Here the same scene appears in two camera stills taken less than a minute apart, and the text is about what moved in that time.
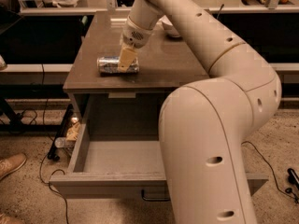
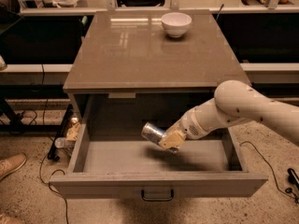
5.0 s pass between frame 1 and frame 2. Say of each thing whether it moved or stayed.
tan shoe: stayed
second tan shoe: stayed
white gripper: moved
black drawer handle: stayed
